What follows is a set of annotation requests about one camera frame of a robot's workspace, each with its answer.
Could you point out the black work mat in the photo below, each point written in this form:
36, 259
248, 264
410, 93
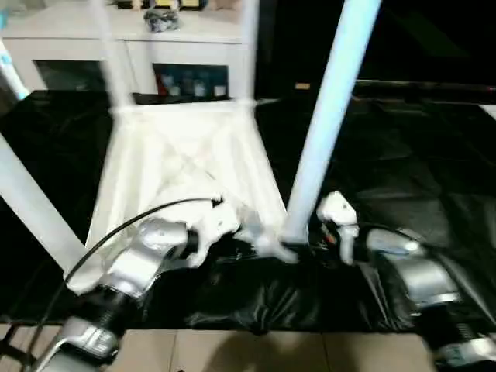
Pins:
418, 178

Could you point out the white plastic table top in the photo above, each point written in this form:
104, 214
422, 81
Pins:
186, 163

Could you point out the white cabinet with glass doors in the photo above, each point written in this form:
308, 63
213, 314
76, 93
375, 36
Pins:
132, 46

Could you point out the shiny ornament on cabinet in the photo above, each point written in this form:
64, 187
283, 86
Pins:
162, 18

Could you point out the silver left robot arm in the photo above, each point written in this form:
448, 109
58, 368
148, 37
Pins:
132, 271

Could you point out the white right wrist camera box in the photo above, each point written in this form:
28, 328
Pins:
339, 217

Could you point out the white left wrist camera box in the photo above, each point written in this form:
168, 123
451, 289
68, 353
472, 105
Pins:
213, 229

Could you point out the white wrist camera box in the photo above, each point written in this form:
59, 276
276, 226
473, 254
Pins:
339, 217
213, 229

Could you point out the small yellow tag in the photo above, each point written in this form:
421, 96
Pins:
302, 86

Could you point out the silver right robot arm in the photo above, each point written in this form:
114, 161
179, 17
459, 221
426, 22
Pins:
422, 287

